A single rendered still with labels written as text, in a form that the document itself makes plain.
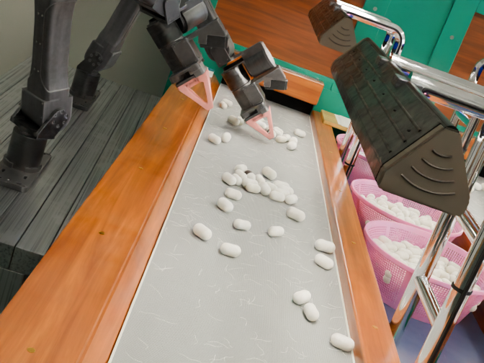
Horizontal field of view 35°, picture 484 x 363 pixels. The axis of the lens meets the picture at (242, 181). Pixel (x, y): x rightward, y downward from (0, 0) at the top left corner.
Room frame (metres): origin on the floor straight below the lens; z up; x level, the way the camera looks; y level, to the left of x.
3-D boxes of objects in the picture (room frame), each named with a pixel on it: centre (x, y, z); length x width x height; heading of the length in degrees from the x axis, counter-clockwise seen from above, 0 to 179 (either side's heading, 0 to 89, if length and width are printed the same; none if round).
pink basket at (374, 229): (1.38, -0.38, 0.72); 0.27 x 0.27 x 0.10
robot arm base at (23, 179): (1.31, 0.39, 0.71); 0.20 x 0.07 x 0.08; 7
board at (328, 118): (2.32, -0.32, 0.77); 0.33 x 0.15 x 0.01; 94
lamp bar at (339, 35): (1.92, -0.07, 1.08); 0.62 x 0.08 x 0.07; 4
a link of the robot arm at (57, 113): (1.32, 0.38, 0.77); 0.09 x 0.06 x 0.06; 57
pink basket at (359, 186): (1.66, -0.36, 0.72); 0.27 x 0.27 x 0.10
